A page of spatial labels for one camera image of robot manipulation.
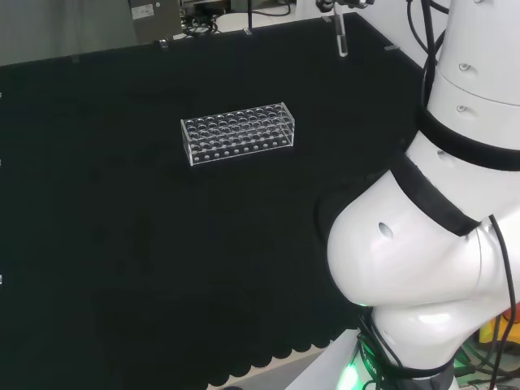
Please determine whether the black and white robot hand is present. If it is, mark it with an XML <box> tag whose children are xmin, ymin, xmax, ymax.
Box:
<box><xmin>316</xmin><ymin>0</ymin><xmax>375</xmax><ymax>14</ymax></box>

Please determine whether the clear glass test tube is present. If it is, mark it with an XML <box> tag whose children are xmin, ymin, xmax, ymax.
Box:
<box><xmin>332</xmin><ymin>11</ymin><xmax>349</xmax><ymax>58</ymax></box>

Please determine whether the clear test tube rack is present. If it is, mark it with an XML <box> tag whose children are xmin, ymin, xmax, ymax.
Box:
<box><xmin>180</xmin><ymin>102</ymin><xmax>296</xmax><ymax>167</ymax></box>

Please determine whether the grey metal box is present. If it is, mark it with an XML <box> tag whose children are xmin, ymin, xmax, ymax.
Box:
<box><xmin>128</xmin><ymin>0</ymin><xmax>182</xmax><ymax>44</ymax></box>

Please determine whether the black bench cloth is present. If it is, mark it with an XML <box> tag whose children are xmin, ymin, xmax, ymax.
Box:
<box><xmin>0</xmin><ymin>11</ymin><xmax>431</xmax><ymax>390</ymax></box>

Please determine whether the yellow stop button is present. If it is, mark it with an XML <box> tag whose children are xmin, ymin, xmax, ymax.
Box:
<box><xmin>478</xmin><ymin>308</ymin><xmax>514</xmax><ymax>346</ymax></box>

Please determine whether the black cable bundle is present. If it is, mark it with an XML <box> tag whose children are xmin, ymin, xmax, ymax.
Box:
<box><xmin>180</xmin><ymin>14</ymin><xmax>220</xmax><ymax>39</ymax></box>

